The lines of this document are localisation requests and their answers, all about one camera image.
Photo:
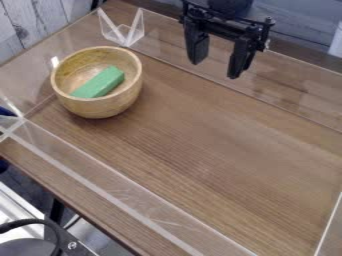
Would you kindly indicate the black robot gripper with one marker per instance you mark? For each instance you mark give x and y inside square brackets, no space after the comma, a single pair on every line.
[230,19]

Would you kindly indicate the green rectangular block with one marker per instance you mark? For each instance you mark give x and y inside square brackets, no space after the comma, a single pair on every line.
[101,84]

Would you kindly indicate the light wooden bowl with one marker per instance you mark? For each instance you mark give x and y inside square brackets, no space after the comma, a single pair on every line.
[79,67]

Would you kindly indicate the white object at right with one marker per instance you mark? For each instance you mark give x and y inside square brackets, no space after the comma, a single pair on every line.
[336,47]

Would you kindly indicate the blue object at left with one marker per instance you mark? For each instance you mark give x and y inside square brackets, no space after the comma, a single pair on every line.
[6,112]

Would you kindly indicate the black metal table leg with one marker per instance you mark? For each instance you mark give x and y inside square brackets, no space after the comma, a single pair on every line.
[57,211]

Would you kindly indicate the clear acrylic tray wall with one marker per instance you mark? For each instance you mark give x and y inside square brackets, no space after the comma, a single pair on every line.
[216,167]

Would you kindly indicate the black metal bracket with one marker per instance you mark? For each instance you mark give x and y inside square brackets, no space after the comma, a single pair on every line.
[67,244]

